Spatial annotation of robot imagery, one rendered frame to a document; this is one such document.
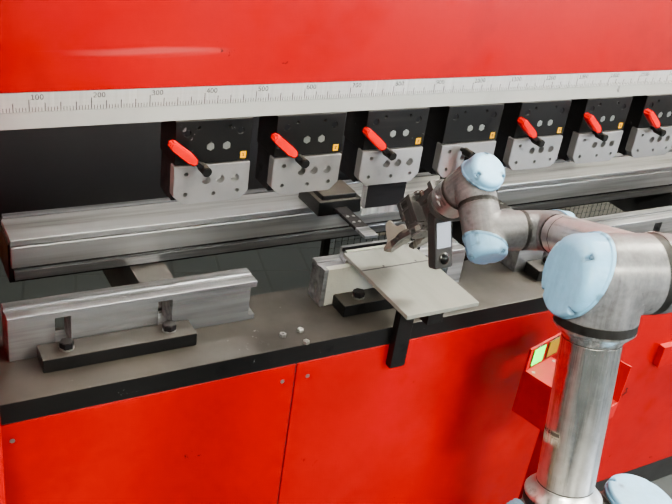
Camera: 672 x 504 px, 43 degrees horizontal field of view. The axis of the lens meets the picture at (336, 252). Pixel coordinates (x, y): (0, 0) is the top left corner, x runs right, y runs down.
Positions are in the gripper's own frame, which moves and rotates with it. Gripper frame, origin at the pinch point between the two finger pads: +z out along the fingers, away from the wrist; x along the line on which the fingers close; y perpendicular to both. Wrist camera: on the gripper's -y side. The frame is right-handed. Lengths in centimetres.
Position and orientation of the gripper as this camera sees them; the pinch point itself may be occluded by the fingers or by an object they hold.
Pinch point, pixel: (401, 249)
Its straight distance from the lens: 183.3
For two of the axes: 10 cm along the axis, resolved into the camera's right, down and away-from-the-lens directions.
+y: -2.8, -9.2, 2.6
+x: -8.7, 1.3, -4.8
